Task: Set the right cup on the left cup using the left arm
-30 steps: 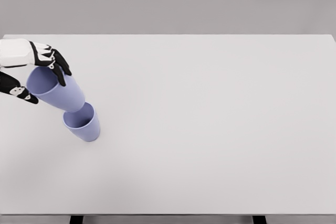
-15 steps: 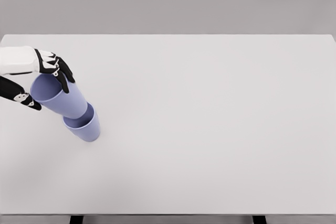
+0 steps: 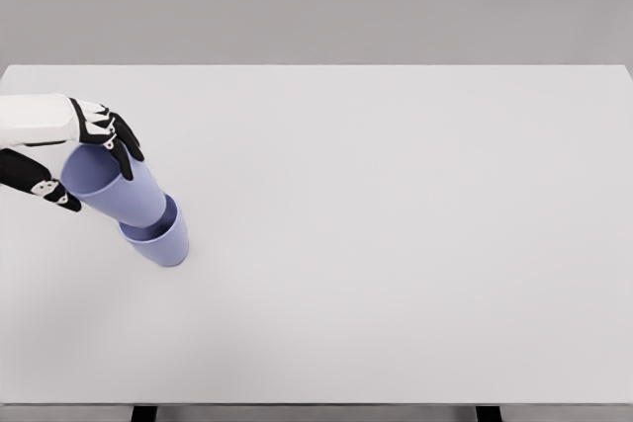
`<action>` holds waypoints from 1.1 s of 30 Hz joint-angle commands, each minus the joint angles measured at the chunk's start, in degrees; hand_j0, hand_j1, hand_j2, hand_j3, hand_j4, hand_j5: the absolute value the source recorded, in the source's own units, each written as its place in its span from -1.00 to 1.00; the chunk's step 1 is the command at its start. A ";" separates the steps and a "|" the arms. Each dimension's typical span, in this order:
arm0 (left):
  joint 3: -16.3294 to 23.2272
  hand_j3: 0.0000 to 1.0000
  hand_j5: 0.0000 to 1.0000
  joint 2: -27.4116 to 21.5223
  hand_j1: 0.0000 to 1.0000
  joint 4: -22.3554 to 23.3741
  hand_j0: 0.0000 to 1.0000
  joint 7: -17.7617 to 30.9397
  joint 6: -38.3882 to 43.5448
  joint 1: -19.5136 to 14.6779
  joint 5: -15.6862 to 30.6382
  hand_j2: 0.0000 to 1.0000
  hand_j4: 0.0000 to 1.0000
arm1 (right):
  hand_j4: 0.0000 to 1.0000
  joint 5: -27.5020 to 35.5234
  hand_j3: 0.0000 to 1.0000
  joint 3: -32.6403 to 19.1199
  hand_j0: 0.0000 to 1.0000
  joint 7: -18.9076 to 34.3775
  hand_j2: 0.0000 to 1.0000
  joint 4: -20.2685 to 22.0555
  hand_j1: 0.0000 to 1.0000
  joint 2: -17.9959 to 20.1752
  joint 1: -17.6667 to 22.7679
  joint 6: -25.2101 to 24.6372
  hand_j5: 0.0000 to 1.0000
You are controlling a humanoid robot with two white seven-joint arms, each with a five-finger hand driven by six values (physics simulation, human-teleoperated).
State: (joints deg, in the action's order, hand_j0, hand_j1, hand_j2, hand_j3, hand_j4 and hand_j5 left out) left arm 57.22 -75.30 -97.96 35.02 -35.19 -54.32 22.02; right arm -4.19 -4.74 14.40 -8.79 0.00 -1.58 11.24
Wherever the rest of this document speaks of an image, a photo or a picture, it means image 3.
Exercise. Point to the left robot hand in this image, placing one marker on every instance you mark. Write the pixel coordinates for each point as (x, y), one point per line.
(34, 120)

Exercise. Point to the lavender blue plastic cup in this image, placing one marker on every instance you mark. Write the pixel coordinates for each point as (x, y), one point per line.
(123, 190)
(163, 241)

